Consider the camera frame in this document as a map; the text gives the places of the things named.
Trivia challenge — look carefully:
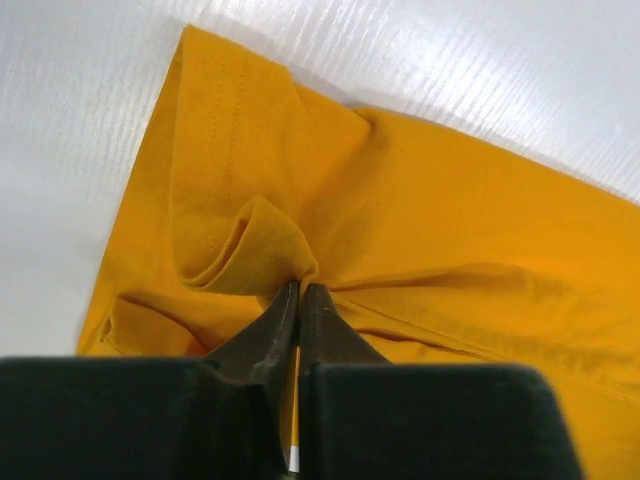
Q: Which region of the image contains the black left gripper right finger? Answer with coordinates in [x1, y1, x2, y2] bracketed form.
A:
[298, 284, 583, 479]

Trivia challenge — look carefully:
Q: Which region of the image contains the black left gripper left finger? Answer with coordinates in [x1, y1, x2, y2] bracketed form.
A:
[1, 282, 299, 479]

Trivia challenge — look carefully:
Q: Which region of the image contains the yellow t shirt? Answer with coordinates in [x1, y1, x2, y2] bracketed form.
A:
[77, 26, 639, 479]

